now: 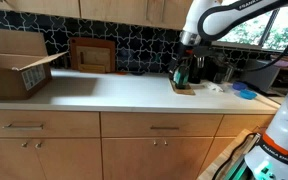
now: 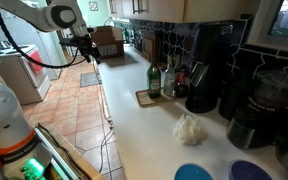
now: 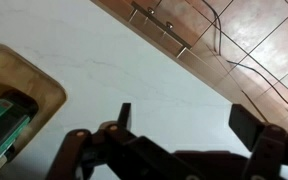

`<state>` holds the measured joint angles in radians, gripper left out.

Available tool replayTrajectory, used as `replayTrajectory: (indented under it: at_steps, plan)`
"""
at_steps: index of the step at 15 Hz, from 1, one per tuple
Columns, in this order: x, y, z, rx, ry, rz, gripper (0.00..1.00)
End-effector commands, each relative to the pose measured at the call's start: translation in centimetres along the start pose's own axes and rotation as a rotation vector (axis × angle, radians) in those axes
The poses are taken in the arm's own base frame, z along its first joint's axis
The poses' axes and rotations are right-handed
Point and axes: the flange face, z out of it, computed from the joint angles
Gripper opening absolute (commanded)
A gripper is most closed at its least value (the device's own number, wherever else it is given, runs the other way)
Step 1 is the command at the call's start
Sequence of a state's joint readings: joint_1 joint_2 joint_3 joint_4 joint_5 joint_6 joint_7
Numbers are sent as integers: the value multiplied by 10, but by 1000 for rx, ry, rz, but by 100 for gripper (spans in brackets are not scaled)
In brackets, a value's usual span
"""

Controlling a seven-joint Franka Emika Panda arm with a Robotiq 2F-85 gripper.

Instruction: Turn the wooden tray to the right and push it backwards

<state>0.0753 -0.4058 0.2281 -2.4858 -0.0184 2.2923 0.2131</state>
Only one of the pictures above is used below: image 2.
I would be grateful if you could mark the red towel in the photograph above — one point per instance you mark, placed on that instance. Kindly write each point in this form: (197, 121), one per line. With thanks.
(35, 63)

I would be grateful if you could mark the dark purple bowl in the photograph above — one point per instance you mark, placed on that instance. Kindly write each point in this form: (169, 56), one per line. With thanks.
(249, 171)

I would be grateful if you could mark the crumpled white cloth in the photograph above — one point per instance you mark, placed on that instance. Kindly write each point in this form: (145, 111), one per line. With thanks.
(189, 130)

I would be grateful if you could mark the wooden upper cabinets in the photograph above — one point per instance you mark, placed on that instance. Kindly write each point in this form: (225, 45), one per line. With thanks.
(170, 10)

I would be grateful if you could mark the wooden robot platform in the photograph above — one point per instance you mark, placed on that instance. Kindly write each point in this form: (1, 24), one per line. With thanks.
(80, 160)

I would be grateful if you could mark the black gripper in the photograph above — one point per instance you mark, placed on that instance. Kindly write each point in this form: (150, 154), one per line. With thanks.
(80, 42)

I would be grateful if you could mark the tall black coffee maker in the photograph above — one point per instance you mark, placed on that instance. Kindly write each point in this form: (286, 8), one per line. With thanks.
(210, 60)

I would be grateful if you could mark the wooden tray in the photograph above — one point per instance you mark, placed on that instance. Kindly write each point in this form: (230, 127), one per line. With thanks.
(144, 98)

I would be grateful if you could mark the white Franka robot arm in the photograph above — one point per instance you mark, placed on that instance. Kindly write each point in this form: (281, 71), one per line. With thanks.
(47, 15)

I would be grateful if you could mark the clear glass bottle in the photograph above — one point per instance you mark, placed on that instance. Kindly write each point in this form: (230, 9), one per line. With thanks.
(169, 80)

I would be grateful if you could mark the large dark wooden cutting board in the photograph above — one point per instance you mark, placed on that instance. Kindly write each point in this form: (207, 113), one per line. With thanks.
(149, 46)

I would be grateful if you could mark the teal blue bowl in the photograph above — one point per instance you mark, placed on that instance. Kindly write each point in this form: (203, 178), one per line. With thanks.
(192, 172)

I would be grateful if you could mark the white fridge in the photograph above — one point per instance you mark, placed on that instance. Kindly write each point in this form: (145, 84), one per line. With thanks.
(47, 50)

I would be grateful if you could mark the grey floor mat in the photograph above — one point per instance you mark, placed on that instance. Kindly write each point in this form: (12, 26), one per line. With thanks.
(90, 79)

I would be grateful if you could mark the framed wall picture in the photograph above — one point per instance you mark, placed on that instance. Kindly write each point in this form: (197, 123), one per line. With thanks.
(93, 5)

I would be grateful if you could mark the dark bottle with red label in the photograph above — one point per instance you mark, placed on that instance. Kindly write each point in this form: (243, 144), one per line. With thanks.
(181, 85)

